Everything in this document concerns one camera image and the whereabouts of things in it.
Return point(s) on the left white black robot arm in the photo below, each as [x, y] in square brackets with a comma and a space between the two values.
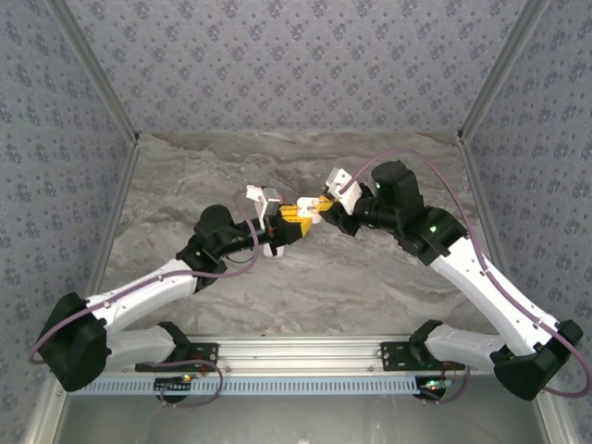
[139, 291]

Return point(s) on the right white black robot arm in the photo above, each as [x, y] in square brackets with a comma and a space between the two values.
[499, 296]

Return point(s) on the left black controller board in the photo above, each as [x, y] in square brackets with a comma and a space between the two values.
[173, 387]

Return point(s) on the black controller board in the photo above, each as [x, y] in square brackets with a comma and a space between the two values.
[173, 387]
[432, 392]

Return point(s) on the right black controller board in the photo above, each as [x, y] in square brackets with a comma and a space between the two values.
[432, 392]

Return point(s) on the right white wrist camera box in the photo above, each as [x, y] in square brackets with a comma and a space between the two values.
[342, 185]

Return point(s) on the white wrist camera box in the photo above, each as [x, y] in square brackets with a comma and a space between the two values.
[342, 185]
[263, 199]

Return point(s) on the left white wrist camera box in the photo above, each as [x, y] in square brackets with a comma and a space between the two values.
[263, 199]

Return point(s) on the aluminium table side rail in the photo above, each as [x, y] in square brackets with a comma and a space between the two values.
[472, 159]
[121, 185]

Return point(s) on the long aluminium mounting rail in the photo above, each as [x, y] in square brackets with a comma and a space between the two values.
[296, 356]

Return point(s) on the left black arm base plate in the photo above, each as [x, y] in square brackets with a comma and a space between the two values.
[208, 353]

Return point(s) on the aluminium corner post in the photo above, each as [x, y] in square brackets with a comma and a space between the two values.
[500, 69]
[97, 69]

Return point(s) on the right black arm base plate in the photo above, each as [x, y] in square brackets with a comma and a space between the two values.
[393, 356]

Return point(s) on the aluminium frame leg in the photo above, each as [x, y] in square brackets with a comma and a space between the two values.
[552, 421]
[41, 421]

